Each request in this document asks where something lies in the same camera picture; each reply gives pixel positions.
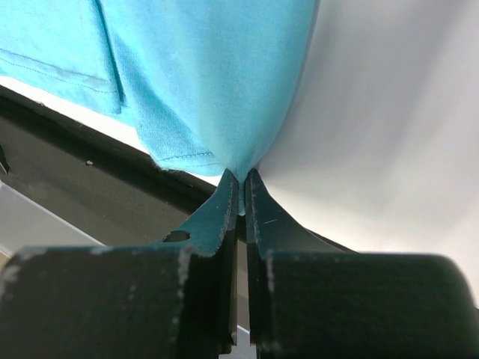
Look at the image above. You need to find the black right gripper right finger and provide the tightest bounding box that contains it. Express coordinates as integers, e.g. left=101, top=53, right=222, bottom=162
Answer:
left=245, top=168, right=352, bottom=352

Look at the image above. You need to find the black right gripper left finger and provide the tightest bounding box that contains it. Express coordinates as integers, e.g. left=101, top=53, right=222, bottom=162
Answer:
left=153, top=171, right=239, bottom=354

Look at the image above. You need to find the light blue t shirt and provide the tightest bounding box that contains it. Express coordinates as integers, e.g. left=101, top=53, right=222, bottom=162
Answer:
left=0, top=0, right=321, bottom=218

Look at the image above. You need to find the black mounting base plate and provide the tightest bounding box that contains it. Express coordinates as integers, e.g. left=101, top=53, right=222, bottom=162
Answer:
left=1, top=89, right=353, bottom=262

